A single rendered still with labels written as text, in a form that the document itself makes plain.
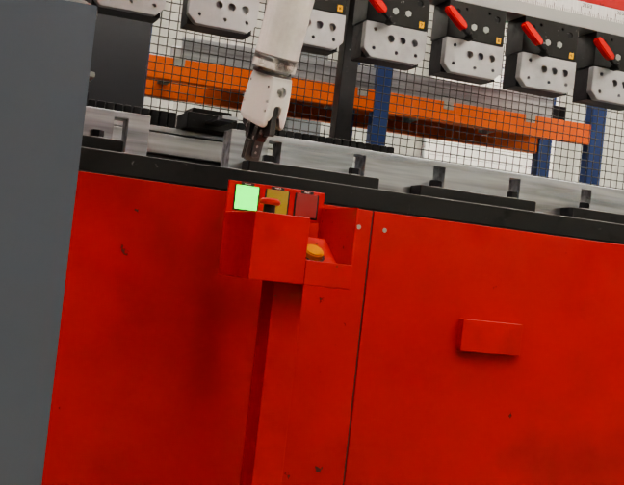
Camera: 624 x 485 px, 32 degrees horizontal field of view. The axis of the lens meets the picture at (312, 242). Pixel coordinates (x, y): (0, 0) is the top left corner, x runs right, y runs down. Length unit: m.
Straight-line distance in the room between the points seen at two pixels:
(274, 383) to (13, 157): 0.75
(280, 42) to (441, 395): 0.86
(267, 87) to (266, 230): 0.29
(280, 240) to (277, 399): 0.30
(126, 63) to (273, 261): 1.06
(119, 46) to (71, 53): 1.37
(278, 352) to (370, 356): 0.38
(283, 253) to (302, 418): 0.48
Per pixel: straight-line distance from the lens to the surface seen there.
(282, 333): 1.97
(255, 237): 1.89
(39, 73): 1.46
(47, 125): 1.45
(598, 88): 2.72
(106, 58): 2.82
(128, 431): 2.17
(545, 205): 2.64
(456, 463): 2.43
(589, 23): 2.74
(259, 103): 2.05
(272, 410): 1.99
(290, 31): 2.03
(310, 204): 2.10
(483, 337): 2.40
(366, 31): 2.44
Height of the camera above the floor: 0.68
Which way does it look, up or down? 2 degrees up
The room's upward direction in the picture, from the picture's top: 6 degrees clockwise
